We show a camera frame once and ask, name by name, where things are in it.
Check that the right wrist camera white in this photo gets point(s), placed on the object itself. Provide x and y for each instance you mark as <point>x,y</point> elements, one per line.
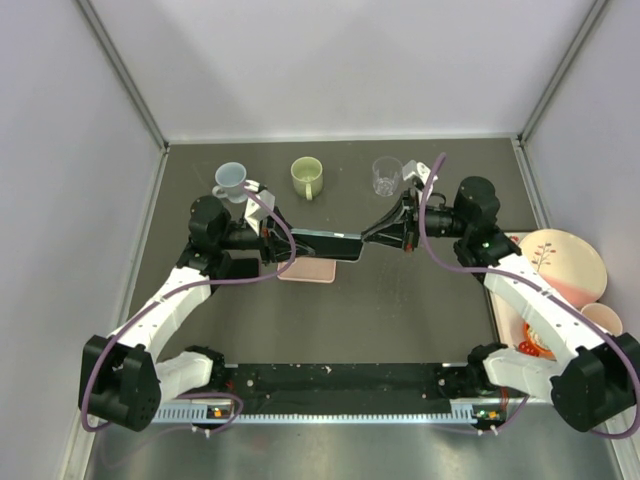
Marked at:
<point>416,172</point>

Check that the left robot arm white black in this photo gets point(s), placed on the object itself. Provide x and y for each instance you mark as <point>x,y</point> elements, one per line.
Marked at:
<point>122,380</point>

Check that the clear glass tumbler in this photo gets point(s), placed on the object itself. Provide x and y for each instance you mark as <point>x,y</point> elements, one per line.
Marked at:
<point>387,174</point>

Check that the light blue cable duct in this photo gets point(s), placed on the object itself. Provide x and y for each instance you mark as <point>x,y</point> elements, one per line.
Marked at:
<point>219,412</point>

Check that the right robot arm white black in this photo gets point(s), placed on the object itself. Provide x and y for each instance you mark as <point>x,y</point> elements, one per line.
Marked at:
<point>590,377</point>

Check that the light blue footed cup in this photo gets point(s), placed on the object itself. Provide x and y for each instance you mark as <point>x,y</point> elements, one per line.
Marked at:
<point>230,180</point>

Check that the dark phone blue edge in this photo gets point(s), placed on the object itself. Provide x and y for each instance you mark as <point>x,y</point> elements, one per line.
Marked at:
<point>333,245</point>

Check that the pink mug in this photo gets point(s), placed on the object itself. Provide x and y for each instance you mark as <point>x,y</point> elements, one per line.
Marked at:
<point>604,316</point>

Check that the green mug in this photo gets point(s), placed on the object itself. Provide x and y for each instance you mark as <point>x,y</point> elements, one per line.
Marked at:
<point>307,177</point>

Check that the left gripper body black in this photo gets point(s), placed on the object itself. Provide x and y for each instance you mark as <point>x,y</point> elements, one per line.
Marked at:
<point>267,239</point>

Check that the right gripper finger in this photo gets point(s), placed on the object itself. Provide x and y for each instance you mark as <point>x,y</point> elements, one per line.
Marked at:
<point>393,217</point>
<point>388,240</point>

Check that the pink white plate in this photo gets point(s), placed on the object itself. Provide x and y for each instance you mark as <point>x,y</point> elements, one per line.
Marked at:
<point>568,264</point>

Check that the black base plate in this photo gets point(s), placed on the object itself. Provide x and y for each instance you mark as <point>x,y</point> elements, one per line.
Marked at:
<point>351,388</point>

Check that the white tray with strawberries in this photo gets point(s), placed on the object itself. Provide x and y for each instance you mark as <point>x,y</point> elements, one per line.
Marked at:
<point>511,328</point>

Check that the orange patterned bowl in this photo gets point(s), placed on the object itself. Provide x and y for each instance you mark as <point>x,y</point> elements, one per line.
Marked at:
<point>535,342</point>

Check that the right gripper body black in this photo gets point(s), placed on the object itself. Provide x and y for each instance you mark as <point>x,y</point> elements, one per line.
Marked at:
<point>413,220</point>

